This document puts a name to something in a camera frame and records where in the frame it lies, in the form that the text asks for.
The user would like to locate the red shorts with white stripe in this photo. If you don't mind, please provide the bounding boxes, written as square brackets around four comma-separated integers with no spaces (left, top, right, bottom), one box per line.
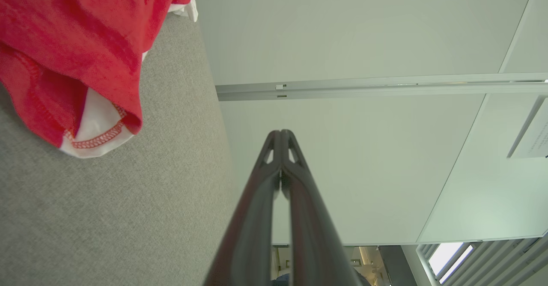
[0,0,199,159]

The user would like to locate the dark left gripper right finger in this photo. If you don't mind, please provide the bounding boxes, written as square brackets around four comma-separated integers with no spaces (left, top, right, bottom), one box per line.
[280,129,363,286]

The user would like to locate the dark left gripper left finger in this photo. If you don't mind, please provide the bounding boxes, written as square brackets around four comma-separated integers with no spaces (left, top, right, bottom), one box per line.
[203,130,283,286]

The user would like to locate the grey metal partition post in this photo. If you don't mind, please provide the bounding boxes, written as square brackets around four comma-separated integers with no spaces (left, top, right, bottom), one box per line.
[215,73,548,102]

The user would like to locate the grey fabric sofa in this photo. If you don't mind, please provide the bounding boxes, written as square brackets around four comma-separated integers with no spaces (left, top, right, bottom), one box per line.
[0,11,242,286]

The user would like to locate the dark grey column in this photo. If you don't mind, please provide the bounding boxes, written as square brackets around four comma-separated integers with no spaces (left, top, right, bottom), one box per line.
[379,245,418,286]

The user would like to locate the white paper wall sign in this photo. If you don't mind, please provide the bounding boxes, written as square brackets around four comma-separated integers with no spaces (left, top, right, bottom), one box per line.
[507,95,548,159]

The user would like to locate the bright window with grey slats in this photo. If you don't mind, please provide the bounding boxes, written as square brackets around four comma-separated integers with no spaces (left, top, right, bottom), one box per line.
[415,234,548,286]

